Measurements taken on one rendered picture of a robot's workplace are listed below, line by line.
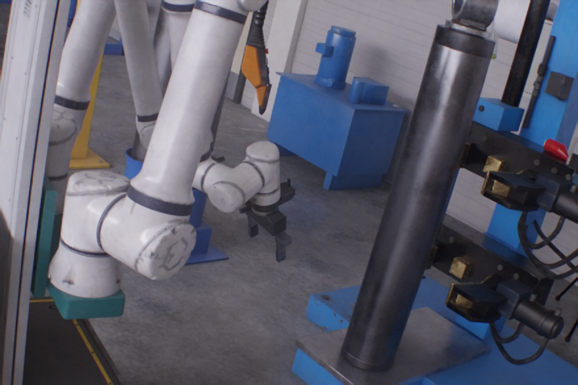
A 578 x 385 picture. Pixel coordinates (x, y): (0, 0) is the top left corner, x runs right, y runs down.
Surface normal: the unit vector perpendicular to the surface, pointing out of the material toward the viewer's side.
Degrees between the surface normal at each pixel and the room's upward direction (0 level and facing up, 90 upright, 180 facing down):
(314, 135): 90
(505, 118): 90
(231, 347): 0
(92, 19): 90
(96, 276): 68
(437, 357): 0
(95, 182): 8
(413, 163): 90
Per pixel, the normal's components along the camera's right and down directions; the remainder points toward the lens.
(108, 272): 0.76, 0.01
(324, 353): 0.23, -0.92
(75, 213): -0.54, 0.14
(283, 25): -0.74, 0.04
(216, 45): 0.31, 0.27
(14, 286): 0.51, 0.39
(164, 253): 0.70, 0.46
